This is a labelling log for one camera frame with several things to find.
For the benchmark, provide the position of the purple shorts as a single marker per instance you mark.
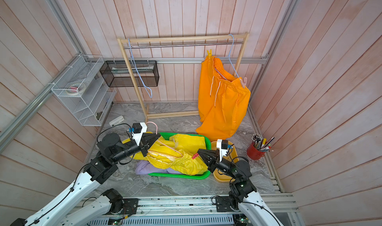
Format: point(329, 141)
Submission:
point(144, 167)

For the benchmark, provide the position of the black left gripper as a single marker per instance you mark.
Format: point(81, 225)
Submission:
point(144, 144)

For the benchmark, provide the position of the tape roll on shelf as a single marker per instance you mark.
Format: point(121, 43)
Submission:
point(74, 89)

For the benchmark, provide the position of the red pen cup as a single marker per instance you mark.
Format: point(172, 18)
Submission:
point(259, 146)

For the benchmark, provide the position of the yellow clothespin on orange shorts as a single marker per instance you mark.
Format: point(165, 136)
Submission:
point(209, 53)

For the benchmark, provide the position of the white wire mesh shelf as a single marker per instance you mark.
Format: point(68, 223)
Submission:
point(90, 107)

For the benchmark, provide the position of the wooden clothes rack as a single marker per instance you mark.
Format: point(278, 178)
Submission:
point(174, 42)

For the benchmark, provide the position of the yellow shorts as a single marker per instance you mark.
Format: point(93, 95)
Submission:
point(176, 154)

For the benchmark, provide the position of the pink wire hanger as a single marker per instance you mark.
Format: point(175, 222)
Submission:
point(161, 140)

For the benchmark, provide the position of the orange shorts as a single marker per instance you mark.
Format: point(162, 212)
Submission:
point(223, 100)

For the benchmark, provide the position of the pink clothespin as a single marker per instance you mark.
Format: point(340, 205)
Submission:
point(244, 81)

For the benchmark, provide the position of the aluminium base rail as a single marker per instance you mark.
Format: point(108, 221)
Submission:
point(190, 210)

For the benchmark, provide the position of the green plastic basket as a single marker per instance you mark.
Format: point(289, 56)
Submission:
point(206, 142)

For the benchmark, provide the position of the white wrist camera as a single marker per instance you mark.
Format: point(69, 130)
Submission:
point(224, 148)
point(137, 130)

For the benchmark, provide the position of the light blue wire hanger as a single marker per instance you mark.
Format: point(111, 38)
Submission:
point(147, 89)

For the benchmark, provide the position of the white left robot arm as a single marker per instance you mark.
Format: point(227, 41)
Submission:
point(112, 152)

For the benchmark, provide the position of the small white device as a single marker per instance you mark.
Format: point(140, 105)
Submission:
point(116, 121)

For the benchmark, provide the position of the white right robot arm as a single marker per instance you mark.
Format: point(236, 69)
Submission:
point(243, 195)

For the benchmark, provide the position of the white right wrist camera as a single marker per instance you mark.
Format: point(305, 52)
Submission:
point(224, 148)

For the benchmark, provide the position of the yellow plastic tray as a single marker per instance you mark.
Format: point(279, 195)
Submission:
point(219, 177)

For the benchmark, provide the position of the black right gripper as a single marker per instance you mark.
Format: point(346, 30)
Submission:
point(214, 160)

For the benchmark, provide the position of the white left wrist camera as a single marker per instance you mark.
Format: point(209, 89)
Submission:
point(137, 130)

